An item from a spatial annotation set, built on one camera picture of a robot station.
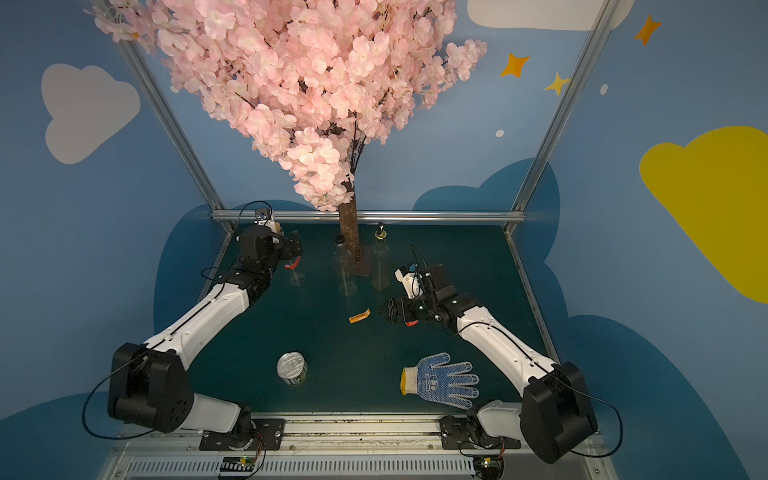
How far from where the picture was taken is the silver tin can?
807 millimetres

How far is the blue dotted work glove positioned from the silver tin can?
0.28 metres

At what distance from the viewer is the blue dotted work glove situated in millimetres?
817
